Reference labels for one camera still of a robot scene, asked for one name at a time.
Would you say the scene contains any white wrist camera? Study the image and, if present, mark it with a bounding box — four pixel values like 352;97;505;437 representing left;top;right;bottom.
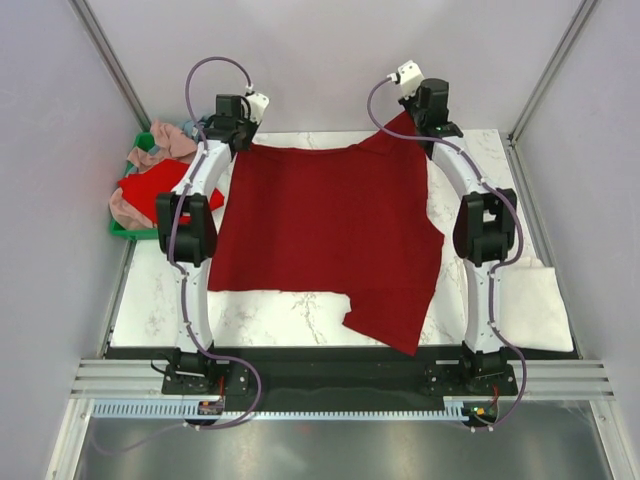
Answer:
387;60;425;99
245;90;270;124

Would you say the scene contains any bright red t shirt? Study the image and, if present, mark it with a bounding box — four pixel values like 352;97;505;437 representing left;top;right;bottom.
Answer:
117;158;226;227

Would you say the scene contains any left aluminium corner post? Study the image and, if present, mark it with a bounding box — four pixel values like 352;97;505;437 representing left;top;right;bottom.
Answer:
69;0;151;131

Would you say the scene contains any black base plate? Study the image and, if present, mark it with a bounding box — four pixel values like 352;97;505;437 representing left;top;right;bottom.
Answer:
106;346;579;413

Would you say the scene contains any white slotted cable duct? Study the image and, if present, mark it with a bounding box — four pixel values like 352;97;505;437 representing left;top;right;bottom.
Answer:
91;396;468;421

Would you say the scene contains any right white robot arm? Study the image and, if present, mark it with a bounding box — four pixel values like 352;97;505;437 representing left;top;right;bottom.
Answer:
397;74;517;396

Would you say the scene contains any pink t shirt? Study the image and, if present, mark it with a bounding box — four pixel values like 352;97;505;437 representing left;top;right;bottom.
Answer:
109;120;197;229

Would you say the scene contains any right aluminium corner post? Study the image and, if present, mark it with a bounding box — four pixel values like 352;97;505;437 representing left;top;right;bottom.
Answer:
506;0;601;149

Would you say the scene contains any folded white t shirt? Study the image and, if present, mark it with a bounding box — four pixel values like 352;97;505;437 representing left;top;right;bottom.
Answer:
497;257;574;353

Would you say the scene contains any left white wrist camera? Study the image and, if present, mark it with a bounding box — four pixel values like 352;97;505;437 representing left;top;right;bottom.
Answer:
245;90;270;124

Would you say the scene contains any blue grey t shirt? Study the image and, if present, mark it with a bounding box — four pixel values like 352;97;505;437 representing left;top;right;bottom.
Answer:
181;117;208;143

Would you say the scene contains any aluminium corner post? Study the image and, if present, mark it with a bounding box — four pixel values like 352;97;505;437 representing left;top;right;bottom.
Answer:
506;0;601;149
69;0;151;131

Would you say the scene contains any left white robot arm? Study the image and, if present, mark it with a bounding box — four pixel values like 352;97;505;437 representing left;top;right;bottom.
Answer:
155;91;270;395

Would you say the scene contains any green plastic basket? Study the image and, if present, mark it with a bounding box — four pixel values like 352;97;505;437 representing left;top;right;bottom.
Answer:
109;132;158;241

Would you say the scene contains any dark red t shirt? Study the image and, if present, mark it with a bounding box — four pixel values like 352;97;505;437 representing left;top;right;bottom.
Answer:
208;113;444;355

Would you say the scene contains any aluminium frame rail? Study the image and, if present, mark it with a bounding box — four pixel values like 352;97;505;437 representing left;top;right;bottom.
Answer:
71;360;614;400

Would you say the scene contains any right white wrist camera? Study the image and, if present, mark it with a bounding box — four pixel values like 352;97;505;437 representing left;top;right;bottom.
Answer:
387;60;425;99

